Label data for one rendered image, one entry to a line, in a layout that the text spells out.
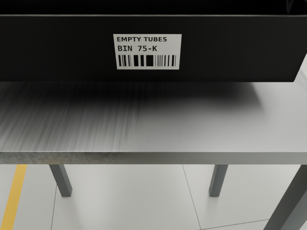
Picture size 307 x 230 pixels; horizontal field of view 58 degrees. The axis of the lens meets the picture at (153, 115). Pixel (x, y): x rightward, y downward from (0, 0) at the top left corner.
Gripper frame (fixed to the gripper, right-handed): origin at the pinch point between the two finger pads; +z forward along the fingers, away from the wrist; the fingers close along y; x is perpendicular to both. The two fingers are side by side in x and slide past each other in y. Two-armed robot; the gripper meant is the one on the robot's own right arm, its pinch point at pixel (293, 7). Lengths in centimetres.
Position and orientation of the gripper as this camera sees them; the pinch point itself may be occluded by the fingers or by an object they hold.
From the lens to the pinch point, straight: 52.9
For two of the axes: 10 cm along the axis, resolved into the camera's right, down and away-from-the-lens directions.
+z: 0.0, 7.2, 7.0
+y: -10.0, 0.0, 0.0
